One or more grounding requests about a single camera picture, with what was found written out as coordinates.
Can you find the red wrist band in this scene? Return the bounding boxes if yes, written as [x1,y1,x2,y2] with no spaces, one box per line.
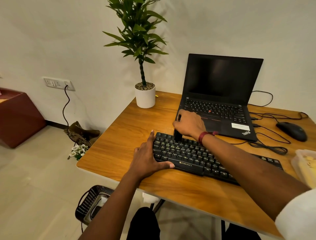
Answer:
[198,131,219,147]

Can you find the black power adapter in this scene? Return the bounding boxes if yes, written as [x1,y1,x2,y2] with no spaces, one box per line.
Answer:
[90,205,102,220]

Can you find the clear plastic container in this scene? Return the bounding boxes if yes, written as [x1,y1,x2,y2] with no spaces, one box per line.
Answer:
[290,149,316,190]

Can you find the black wall power cable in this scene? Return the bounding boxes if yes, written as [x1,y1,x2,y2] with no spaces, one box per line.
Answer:
[62,85,77,144]

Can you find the person's white shirt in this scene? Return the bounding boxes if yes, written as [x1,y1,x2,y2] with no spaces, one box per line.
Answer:
[275,188,316,240]

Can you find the dark brown cabinet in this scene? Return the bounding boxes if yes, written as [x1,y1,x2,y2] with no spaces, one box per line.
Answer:
[0,87,47,149]

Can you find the black woven basket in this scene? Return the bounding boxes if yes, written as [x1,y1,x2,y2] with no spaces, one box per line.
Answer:
[75,185,115,225]

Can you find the person's left forearm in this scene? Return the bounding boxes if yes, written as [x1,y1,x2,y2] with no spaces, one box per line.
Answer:
[78,172,146,240]

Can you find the black mouse cable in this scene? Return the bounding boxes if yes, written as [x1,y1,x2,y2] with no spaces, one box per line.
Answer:
[249,111,309,124]

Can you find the white wall socket panel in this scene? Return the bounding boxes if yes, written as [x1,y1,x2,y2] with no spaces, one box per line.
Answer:
[43,77,76,91]

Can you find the brown patterned bag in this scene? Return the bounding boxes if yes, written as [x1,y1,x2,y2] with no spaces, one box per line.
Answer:
[64,121,101,148]

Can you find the white flower bunch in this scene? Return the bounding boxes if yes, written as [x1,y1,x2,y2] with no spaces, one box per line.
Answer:
[67,144,89,161]

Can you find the black laptop charger cable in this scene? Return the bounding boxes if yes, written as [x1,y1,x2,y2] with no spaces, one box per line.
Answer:
[248,91,274,107]

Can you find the person's right forearm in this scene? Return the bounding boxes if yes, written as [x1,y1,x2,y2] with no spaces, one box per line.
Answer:
[201,135,311,222]

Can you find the black cables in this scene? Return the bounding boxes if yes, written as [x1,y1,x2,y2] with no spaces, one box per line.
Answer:
[229,123,292,156]

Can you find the person's left hand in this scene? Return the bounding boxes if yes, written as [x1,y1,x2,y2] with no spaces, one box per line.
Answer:
[128,130,176,181]

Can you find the black cleaning brush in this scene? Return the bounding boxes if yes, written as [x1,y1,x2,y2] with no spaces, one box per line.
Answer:
[173,114,183,142]

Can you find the black laptop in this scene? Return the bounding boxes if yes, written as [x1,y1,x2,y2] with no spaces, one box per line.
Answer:
[175,53,264,142]

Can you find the white plant pot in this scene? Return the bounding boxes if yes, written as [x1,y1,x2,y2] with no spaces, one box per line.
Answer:
[134,82,156,109]

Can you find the yellow cloth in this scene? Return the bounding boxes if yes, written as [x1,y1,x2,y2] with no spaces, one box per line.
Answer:
[302,154,316,173]

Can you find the person's black trousers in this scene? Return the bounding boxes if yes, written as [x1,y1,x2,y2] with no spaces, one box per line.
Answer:
[126,207,262,240]

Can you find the green leafy plant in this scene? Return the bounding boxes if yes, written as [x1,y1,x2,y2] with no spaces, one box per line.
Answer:
[102,0,170,87]

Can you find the person's right hand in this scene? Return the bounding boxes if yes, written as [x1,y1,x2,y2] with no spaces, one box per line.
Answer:
[172,109,207,141]

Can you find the black computer mouse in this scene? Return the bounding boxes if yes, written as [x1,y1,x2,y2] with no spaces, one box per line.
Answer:
[276,121,308,142]

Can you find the black keyboard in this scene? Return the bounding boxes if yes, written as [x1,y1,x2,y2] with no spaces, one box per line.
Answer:
[152,132,284,186]

